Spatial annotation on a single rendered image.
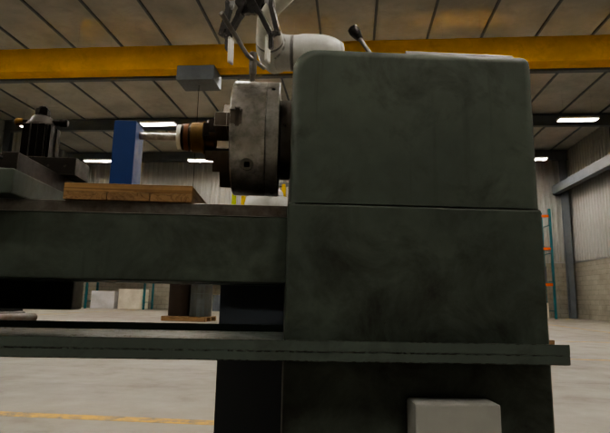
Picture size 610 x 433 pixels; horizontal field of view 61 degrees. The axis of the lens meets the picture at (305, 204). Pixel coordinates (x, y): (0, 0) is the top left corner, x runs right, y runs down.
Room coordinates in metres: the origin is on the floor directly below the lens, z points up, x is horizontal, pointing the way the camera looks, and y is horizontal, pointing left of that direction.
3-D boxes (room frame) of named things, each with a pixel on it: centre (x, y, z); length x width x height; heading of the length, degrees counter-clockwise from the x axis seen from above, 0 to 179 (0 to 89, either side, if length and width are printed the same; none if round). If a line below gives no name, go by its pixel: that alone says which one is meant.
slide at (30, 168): (1.38, 0.77, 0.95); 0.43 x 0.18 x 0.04; 2
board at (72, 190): (1.38, 0.43, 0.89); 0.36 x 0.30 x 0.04; 2
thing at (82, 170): (1.45, 0.74, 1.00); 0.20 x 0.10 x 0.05; 92
